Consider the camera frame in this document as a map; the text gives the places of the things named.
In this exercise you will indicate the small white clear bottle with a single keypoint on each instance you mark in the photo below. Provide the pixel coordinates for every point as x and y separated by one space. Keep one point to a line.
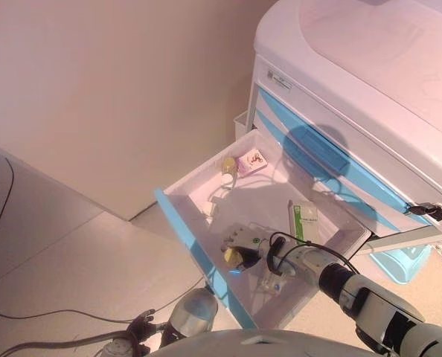
227 181

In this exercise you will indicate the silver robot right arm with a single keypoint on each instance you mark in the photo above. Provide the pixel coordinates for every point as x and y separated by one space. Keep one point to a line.
373 305

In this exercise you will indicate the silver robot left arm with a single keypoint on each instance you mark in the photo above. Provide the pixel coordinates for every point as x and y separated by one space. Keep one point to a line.
118 349

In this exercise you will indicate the small bottle with yellow cap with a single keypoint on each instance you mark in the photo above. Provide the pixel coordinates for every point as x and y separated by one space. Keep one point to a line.
228 165

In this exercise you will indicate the black key in lock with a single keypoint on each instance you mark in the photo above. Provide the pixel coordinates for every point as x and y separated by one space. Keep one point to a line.
427 210

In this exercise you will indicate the white drawer with blue front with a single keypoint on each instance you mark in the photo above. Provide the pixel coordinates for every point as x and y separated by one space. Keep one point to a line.
258 212

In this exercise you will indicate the light blue bin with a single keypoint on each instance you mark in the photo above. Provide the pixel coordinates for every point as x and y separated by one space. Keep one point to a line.
399 266

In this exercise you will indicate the green and white medicine box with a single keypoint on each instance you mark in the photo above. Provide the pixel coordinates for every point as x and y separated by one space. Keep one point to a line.
304 223

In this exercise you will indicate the dark robot left hand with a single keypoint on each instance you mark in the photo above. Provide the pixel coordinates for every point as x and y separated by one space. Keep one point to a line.
143 331

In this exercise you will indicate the pink white medicine box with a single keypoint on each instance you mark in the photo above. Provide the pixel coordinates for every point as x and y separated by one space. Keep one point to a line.
252 162

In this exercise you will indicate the clear bottle with yellow cap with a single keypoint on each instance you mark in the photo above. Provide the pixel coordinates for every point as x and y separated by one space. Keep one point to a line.
231 257

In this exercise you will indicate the silver cart lock bar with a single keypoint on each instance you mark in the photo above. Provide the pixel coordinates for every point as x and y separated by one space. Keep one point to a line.
399 240

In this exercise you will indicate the dark robot right hand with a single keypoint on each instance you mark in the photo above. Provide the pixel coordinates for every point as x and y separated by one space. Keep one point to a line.
250 238

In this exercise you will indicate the white medical cart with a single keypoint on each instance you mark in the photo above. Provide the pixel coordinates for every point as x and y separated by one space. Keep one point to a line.
355 74

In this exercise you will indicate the white cart side bin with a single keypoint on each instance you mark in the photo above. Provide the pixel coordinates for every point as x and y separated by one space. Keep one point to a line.
241 128

